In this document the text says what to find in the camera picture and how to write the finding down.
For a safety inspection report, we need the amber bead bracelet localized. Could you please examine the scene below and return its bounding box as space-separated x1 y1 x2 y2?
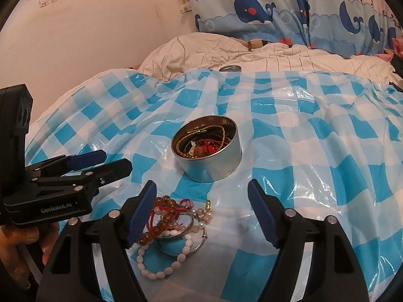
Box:
138 196 189 246

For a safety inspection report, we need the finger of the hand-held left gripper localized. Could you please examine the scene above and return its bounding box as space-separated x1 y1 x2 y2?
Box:
26 150 107 180
34 159 133 201

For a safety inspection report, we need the white oval bead bracelet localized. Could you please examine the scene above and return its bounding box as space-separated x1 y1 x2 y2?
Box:
138 230 194 280

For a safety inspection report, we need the blue white checkered plastic sheet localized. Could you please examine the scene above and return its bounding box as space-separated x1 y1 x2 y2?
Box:
23 68 403 302

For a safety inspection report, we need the round metal tin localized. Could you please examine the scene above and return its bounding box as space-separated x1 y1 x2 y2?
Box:
171 116 242 182

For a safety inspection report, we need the pink cloth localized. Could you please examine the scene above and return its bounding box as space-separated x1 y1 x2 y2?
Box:
377 37 403 62

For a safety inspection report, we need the tan object with dark band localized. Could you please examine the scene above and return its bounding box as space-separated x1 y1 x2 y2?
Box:
231 36 269 52

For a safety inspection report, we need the silver bangle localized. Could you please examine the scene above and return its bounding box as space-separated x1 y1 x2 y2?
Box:
154 209 210 254

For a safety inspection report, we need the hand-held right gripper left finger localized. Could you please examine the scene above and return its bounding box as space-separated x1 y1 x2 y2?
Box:
36 180 157 302

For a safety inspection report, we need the blue whale print curtain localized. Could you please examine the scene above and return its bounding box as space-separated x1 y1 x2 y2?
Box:
188 0 403 58

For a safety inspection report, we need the person's left hand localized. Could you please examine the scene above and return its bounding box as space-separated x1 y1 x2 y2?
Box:
0 221 61 293

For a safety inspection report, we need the red string bracelet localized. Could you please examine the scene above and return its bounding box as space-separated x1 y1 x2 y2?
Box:
148 199 191 227

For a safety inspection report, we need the white grid-lined quilt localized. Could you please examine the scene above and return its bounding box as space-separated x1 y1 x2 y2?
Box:
138 32 400 84

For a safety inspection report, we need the pink bead bracelet gold clasp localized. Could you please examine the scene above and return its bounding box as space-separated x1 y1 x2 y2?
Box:
188 201 213 231

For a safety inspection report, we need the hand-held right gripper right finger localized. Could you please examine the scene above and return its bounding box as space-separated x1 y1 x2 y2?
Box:
248 179 392 302

